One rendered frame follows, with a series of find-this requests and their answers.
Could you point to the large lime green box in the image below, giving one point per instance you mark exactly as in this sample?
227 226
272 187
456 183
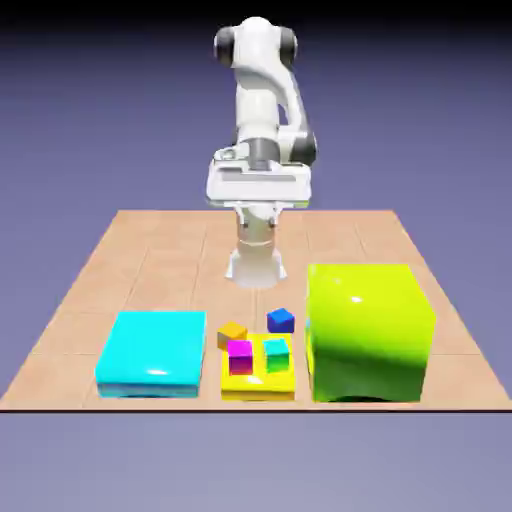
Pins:
368 332

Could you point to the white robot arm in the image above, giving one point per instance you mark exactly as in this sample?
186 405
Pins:
256 80

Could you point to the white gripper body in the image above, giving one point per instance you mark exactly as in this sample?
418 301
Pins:
258 186

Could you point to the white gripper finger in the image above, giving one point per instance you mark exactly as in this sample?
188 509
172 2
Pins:
273 216
240 216

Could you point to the large cyan box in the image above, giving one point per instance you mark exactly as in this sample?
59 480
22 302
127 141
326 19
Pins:
152 352

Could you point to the small teal cube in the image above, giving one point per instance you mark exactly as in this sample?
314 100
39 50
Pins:
276 354

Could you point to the small blue cube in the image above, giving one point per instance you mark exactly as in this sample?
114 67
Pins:
280 320

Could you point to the small orange cube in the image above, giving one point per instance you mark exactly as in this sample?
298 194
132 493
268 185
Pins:
232 332

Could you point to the large yellow box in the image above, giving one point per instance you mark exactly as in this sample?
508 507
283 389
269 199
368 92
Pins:
260 386

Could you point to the small magenta cube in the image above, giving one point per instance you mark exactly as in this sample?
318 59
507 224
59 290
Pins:
240 357

